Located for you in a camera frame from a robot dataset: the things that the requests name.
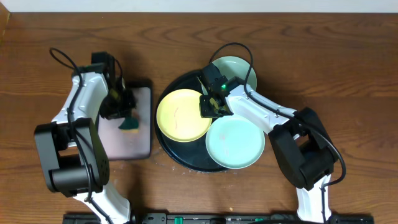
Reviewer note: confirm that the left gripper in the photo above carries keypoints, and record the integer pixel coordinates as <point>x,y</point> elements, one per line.
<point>129,106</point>

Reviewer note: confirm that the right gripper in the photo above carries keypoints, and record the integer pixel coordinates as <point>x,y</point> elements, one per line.
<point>203,108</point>

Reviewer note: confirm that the green yellow sponge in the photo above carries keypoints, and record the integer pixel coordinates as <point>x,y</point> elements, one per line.
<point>129,125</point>

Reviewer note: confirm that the yellow plate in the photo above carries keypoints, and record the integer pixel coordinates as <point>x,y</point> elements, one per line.
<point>178,116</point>

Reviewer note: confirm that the mint plate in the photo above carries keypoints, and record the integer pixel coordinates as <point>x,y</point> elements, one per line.
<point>234,142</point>
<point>231,66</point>

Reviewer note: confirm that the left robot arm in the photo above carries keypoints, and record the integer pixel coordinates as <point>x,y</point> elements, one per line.
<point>71,152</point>

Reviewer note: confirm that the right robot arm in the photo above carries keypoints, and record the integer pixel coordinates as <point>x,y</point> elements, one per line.
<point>304,151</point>

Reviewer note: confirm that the black rectangular tray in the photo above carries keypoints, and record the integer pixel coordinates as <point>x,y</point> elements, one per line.
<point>121,145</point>

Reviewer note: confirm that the round black tray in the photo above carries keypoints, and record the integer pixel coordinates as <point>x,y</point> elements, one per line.
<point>194,154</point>

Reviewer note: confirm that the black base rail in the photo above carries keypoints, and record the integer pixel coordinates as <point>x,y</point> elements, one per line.
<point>162,218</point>

